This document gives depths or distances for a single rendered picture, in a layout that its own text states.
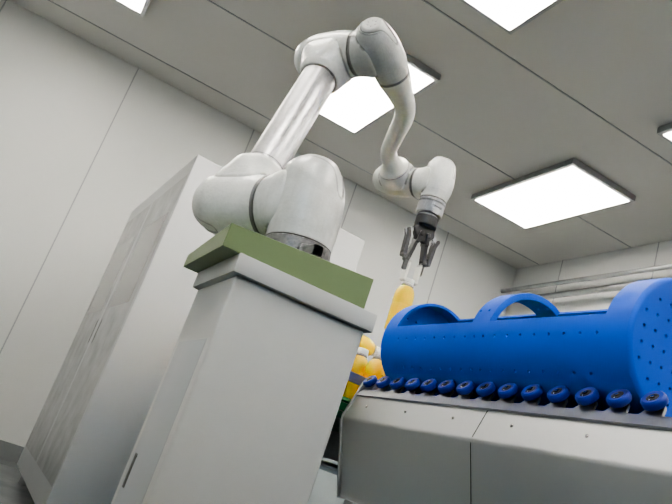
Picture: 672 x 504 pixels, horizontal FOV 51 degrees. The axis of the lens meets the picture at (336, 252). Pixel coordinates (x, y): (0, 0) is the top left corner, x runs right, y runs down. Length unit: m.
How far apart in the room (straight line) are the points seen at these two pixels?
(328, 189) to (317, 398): 0.46
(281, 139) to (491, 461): 0.91
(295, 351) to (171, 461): 0.31
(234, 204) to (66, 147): 4.71
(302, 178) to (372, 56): 0.56
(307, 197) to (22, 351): 4.67
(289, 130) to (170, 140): 4.64
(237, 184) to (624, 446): 0.97
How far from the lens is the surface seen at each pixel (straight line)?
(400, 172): 2.38
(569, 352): 1.48
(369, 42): 1.98
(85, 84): 6.47
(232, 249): 1.36
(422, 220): 2.31
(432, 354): 1.84
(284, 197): 1.55
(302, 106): 1.89
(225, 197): 1.65
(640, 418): 1.35
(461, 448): 1.62
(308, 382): 1.40
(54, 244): 6.09
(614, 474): 1.32
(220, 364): 1.34
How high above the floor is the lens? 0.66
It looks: 17 degrees up
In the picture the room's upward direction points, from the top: 19 degrees clockwise
